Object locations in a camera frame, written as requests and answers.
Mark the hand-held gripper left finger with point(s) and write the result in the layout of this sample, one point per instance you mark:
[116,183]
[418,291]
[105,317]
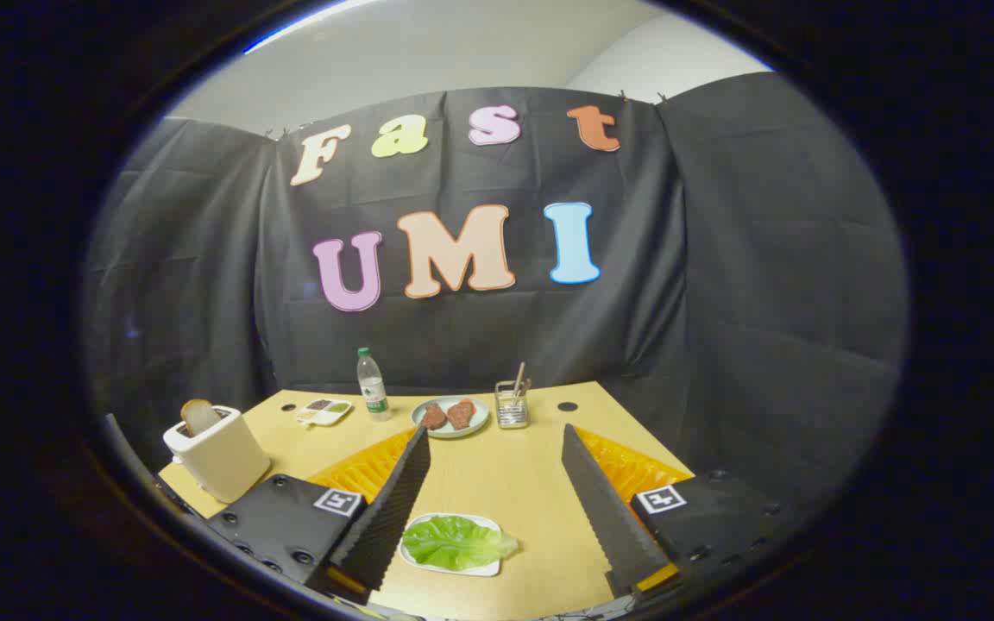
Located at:
[385,517]

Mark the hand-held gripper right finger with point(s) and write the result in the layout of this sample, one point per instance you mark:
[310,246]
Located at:
[609,517]

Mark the green lettuce leaf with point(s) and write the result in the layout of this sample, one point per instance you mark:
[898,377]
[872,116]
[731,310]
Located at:
[454,542]

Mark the toasted brown bread slice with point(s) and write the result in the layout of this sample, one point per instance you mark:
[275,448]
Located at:
[199,416]

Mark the white square plate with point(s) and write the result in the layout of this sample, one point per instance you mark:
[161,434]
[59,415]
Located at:
[471,571]

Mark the brown chicken drumstick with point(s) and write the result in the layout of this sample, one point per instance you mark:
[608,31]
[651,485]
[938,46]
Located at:
[462,414]
[433,417]

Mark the white divided condiment dish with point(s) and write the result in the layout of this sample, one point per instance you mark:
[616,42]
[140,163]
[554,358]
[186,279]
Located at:
[324,412]

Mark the clear plastic water bottle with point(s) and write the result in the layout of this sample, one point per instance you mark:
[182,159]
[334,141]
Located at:
[374,392]

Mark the pale green round plate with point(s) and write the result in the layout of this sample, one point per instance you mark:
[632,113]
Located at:
[481,418]

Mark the metal mesh utensil holder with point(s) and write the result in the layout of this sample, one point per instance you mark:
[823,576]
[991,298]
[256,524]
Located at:
[512,416]

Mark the light wooden stick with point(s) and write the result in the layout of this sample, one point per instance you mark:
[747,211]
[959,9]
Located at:
[519,378]

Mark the cream toaster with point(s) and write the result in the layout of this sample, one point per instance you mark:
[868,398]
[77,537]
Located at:
[221,461]

